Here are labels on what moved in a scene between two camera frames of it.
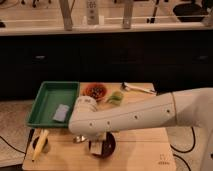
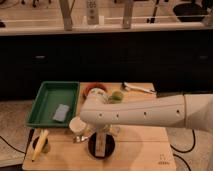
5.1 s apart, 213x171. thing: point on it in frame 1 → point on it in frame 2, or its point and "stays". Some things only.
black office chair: [190, 12] stays
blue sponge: [61, 112] stays
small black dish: [45, 147] stays
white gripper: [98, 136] → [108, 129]
